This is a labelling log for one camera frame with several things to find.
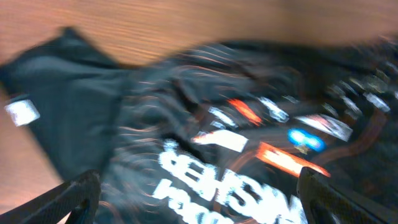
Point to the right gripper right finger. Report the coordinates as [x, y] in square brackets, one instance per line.
[325, 202]

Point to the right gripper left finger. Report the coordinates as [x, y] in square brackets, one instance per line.
[77, 199]

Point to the black printed jersey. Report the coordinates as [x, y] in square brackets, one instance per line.
[217, 133]

